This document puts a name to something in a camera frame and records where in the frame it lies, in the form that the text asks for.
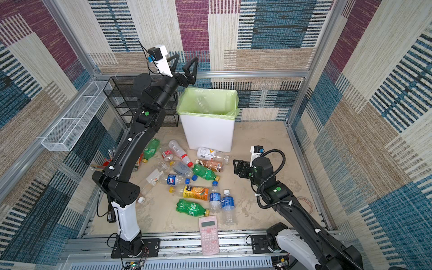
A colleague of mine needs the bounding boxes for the red pencil cup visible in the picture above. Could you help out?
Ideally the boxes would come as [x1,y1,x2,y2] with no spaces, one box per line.
[102,159,111,167]

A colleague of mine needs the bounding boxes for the qoo red label bottle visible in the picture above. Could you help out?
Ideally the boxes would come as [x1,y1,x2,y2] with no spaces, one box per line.
[133,153,144,172]

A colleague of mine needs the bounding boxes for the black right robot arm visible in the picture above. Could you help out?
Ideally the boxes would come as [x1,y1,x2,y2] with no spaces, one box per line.
[233,155,363,270]

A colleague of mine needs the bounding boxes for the pepsi label clear bottle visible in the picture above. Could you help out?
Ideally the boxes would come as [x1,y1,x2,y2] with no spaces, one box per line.
[159,174,198,186]

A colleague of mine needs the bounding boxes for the brown tea bottle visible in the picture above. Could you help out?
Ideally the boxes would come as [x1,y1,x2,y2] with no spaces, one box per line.
[195,159,223,173]

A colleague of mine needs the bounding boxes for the white wire wall basket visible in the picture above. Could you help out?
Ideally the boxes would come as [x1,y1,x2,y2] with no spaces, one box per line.
[41,81,107,152]

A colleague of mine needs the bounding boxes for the light blue label bottle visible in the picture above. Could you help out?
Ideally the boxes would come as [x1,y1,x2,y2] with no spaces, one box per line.
[170,160,194,179]

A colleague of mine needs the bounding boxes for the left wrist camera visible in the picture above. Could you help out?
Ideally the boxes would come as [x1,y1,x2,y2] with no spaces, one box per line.
[147,45,173,77]

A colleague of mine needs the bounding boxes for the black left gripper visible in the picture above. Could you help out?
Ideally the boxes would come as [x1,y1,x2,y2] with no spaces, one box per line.
[155,54,196,113]

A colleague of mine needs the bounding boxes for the blue label water bottle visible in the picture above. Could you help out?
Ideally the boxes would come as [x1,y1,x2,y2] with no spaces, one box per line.
[221,190,236,226]
[209,181,222,213]

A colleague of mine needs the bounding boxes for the white bin with green liner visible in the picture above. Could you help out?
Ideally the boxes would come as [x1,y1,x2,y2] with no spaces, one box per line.
[177,87,240,153]

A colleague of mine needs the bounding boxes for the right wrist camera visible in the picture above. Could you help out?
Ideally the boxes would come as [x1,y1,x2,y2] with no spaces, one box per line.
[250,145,264,168]

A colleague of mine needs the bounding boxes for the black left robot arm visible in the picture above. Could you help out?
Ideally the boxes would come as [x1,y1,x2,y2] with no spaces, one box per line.
[92,55,199,259]

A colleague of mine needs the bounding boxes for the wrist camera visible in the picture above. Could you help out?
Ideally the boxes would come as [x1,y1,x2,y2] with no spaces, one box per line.
[147,45,173,77]
[250,145,264,168]

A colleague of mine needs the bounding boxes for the orange juice bottle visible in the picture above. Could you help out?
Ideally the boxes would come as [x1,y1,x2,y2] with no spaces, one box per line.
[169,184,209,201]

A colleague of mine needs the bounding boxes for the clear bottle red cap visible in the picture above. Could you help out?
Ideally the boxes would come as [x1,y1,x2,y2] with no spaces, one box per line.
[168,140,194,168]

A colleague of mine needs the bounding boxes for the black wire mesh shelf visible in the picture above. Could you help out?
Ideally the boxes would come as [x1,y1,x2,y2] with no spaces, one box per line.
[103,76,180,127]

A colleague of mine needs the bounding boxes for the white yellow label bottle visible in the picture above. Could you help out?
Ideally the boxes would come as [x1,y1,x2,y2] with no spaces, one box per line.
[197,147,229,164]

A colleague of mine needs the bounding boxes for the green bottle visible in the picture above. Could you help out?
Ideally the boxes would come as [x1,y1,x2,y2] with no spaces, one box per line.
[142,138,160,163]
[192,164,220,182]
[176,199,210,217]

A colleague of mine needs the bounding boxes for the clear square white label bottle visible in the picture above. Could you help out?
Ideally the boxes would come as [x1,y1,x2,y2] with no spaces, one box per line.
[139,169,164,197]

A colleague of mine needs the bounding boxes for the small red label bottle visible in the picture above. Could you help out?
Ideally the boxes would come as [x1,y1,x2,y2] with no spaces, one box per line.
[160,148,173,162]

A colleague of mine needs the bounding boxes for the pink calculator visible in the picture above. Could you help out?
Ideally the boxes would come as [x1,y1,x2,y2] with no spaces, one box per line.
[199,216,219,255]

